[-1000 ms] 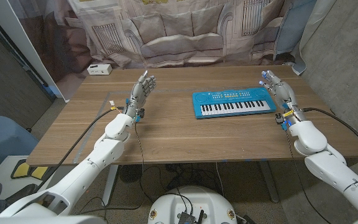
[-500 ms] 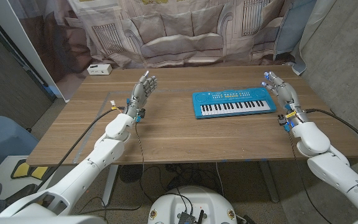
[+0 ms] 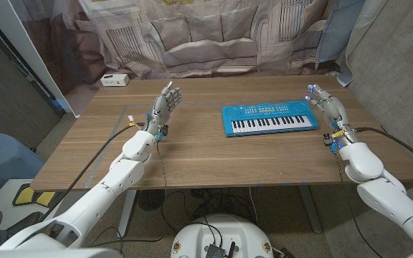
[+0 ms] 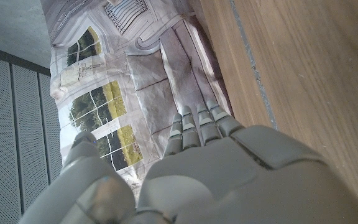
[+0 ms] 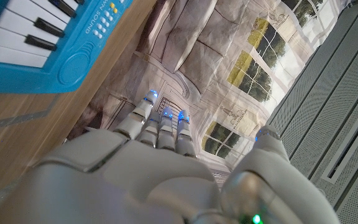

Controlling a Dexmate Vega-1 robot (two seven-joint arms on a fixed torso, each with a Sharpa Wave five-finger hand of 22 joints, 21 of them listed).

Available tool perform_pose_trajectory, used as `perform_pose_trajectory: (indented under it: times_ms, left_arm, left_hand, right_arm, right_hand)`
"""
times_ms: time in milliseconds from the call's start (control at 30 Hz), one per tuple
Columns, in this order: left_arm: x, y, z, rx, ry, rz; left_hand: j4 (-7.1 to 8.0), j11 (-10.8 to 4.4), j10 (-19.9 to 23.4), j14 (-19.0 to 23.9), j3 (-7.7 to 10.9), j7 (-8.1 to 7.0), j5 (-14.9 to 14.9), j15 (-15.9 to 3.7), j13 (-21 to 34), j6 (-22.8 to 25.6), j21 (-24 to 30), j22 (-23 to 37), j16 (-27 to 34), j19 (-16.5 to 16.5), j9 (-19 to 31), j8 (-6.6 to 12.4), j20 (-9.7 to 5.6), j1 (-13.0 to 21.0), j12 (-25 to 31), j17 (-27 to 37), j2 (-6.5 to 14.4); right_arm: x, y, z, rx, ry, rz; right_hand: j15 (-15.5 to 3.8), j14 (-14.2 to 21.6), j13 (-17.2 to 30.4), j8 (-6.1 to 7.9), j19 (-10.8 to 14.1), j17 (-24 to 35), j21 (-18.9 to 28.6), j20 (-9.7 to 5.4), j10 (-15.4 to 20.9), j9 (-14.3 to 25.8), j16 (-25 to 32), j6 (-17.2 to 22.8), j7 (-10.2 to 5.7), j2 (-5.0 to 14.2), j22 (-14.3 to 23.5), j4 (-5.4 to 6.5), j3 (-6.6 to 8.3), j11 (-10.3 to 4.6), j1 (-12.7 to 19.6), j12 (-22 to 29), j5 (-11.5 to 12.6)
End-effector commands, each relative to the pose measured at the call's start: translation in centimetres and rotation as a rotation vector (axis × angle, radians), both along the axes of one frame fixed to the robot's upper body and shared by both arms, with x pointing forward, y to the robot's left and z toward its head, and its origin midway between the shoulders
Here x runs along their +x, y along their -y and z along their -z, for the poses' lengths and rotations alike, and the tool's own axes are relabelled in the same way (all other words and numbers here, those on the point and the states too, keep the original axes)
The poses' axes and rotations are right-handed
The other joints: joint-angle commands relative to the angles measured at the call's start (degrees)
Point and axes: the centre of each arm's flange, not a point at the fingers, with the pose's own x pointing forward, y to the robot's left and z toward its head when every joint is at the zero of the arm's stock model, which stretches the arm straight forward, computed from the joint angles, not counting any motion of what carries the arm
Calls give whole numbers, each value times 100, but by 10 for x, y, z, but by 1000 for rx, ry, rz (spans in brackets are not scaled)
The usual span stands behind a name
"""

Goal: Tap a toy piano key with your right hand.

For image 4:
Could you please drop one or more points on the printed sofa room backdrop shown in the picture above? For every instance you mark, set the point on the printed sofa room backdrop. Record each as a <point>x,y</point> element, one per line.
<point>141,77</point>

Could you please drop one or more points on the grey perforated wall panel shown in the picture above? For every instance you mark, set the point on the grey perforated wall panel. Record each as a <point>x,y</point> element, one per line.
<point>11,140</point>

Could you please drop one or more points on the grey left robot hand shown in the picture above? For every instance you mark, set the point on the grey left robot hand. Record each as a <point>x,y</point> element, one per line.
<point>228,186</point>

